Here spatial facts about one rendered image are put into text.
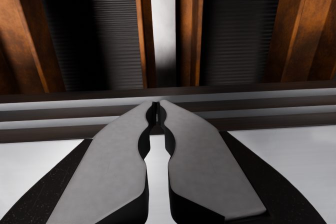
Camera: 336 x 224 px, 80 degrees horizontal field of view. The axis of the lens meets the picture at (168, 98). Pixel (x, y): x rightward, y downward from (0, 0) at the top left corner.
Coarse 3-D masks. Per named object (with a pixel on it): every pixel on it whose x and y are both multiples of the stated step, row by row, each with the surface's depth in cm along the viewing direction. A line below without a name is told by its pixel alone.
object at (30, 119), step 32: (0, 96) 18; (32, 96) 18; (64, 96) 18; (96, 96) 17; (128, 96) 17; (160, 96) 17; (192, 96) 18; (224, 96) 18; (256, 96) 18; (288, 96) 18; (320, 96) 18; (0, 128) 16; (32, 128) 16; (64, 128) 16; (96, 128) 16; (160, 128) 15; (224, 128) 15; (256, 128) 15
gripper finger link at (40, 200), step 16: (80, 144) 9; (64, 160) 8; (80, 160) 8; (48, 176) 7; (64, 176) 7; (32, 192) 6; (48, 192) 6; (16, 208) 6; (32, 208) 6; (48, 208) 6
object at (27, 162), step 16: (0, 144) 14; (16, 144) 14; (32, 144) 14; (48, 144) 15; (0, 160) 15; (16, 160) 15; (32, 160) 15; (48, 160) 15; (0, 176) 16; (16, 176) 16; (32, 176) 16; (0, 192) 16; (16, 192) 16; (0, 208) 17
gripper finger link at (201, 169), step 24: (168, 120) 10; (192, 120) 10; (168, 144) 10; (192, 144) 8; (216, 144) 8; (168, 168) 7; (192, 168) 7; (216, 168) 7; (240, 168) 7; (168, 192) 8; (192, 192) 6; (216, 192) 6; (240, 192) 6; (192, 216) 6; (216, 216) 6; (240, 216) 6
